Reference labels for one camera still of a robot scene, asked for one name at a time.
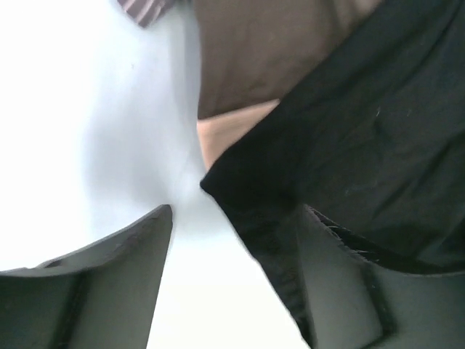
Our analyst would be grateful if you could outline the black underwear beige waistband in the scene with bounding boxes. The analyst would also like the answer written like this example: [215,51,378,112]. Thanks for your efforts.
[201,1,464,348]

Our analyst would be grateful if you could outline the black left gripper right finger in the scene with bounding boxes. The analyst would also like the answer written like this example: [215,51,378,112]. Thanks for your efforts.
[297,207,464,348]

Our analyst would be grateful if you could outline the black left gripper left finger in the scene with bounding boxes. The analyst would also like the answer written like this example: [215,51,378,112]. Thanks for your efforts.
[1,205,172,349]

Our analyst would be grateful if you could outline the brown underwear beige waistband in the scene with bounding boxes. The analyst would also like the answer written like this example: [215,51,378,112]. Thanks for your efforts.
[193,1,379,172]

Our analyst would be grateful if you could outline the grey striped underwear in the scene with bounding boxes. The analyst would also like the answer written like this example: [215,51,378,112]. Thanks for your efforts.
[116,0,176,28]

